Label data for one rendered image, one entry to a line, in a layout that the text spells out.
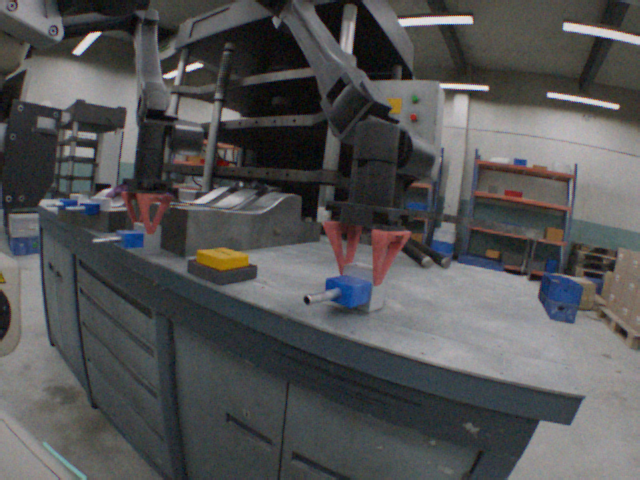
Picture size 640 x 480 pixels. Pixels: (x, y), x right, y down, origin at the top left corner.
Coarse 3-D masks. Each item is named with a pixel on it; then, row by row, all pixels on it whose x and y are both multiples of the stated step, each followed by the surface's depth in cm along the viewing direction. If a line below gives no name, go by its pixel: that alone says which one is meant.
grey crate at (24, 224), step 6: (12, 216) 264; (18, 216) 271; (24, 216) 279; (30, 216) 287; (36, 216) 294; (12, 222) 244; (18, 222) 250; (24, 222) 257; (30, 222) 264; (36, 222) 271; (12, 228) 245; (18, 228) 251; (24, 228) 258; (30, 228) 265; (36, 228) 272; (12, 234) 246; (18, 234) 251; (24, 234) 258; (30, 234) 266; (36, 234) 273
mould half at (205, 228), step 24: (216, 192) 91; (240, 192) 88; (168, 216) 59; (192, 216) 57; (216, 216) 62; (240, 216) 68; (264, 216) 75; (288, 216) 84; (168, 240) 60; (192, 240) 58; (216, 240) 63; (240, 240) 70; (264, 240) 77; (288, 240) 86; (312, 240) 96
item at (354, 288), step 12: (348, 264) 43; (360, 264) 44; (336, 276) 41; (348, 276) 42; (360, 276) 42; (372, 276) 40; (336, 288) 39; (348, 288) 38; (360, 288) 39; (372, 288) 41; (384, 288) 43; (312, 300) 35; (324, 300) 36; (336, 300) 39; (348, 300) 38; (360, 300) 39; (372, 300) 41
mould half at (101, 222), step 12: (180, 192) 105; (192, 192) 104; (204, 192) 109; (120, 204) 81; (60, 216) 73; (72, 216) 71; (84, 216) 70; (96, 216) 68; (108, 216) 67; (120, 216) 71; (96, 228) 69; (108, 228) 68; (120, 228) 72
